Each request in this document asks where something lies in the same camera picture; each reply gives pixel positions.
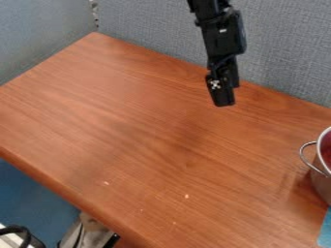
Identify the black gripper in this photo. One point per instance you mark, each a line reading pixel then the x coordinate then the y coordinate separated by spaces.
pixel 225 40

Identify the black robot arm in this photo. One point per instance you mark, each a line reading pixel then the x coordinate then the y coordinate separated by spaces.
pixel 210 5

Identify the metal table leg bracket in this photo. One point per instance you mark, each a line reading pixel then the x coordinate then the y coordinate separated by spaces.
pixel 89 234

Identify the metal pot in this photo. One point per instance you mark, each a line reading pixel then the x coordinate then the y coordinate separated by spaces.
pixel 320 172

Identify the red object in pot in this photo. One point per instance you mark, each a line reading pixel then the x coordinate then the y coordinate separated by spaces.
pixel 326 149

